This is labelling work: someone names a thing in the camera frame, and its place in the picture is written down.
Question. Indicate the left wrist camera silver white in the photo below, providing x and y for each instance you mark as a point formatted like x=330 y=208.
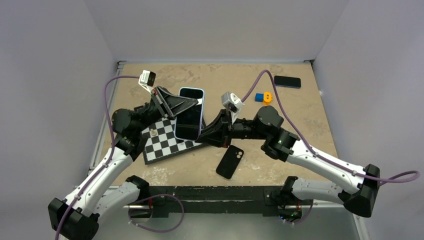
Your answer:
x=146 y=80

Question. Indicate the orange ring block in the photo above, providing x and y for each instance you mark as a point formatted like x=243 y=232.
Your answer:
x=267 y=98

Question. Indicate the light blue cased phone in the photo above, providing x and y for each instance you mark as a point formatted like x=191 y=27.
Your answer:
x=188 y=124

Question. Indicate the blue cube block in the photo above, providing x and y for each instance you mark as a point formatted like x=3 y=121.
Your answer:
x=259 y=97

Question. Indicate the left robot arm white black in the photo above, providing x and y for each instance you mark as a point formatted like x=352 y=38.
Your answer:
x=79 y=215

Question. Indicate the black white chessboard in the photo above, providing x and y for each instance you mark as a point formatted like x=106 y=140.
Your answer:
x=164 y=145

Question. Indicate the black phone case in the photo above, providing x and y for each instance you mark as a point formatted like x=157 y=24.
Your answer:
x=229 y=162

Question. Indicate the aluminium frame rail left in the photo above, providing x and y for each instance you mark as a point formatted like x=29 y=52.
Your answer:
x=103 y=141

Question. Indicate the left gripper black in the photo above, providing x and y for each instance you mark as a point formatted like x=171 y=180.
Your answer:
x=170 y=105

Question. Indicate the blue smartphone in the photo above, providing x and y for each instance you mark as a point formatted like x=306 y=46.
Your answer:
x=287 y=82

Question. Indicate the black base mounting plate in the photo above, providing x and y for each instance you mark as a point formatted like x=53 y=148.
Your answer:
x=267 y=201

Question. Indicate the white chess piece left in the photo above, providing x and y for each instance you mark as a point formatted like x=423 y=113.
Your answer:
x=153 y=132

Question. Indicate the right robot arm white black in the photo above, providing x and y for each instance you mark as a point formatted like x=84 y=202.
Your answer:
x=353 y=186

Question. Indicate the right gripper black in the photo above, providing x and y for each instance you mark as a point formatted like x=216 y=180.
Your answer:
x=222 y=126

